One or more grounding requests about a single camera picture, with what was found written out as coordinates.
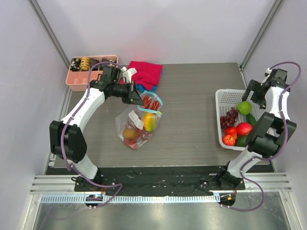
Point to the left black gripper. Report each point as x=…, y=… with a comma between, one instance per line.
x=133, y=96

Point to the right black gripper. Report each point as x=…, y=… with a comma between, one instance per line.
x=253, y=90

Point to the green toy lime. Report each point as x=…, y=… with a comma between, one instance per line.
x=244, y=107

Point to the yellow orange toy mango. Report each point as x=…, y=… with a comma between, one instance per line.
x=149, y=121

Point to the clear zip top bag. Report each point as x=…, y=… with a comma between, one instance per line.
x=139, y=122

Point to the brown toy potato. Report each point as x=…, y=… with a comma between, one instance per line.
x=130, y=133

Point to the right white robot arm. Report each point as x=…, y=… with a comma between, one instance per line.
x=271, y=131

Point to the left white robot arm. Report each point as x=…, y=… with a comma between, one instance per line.
x=66, y=136

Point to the blue folded cloth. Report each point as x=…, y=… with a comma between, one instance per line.
x=146, y=87

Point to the white plastic basket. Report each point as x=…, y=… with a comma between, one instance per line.
x=225, y=99

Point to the green toy cucumber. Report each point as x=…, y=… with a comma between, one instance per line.
x=251, y=119

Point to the red folded cloth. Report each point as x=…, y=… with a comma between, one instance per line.
x=146, y=72

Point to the purple toy grapes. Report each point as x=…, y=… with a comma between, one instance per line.
x=229, y=119

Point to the red toy apple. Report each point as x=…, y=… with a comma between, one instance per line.
x=229, y=140
x=244, y=128

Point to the green toy avocado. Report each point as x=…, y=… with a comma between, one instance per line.
x=241, y=141

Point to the black dotted sock roll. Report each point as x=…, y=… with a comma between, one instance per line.
x=113, y=62

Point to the black patterned sock roll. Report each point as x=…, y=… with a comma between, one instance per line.
x=104, y=60

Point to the dark brown sock roll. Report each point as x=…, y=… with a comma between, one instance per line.
x=93, y=64

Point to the pink compartment tray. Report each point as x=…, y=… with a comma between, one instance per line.
x=77, y=81

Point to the yellow striped sock roll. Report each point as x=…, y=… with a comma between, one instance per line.
x=85, y=64

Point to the black floral sock roll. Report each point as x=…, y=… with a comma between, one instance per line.
x=75, y=64

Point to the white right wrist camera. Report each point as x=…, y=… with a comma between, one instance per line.
x=267, y=74

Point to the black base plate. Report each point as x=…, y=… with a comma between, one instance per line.
x=162, y=181

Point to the perforated cable duct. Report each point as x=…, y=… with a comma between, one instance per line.
x=97, y=199

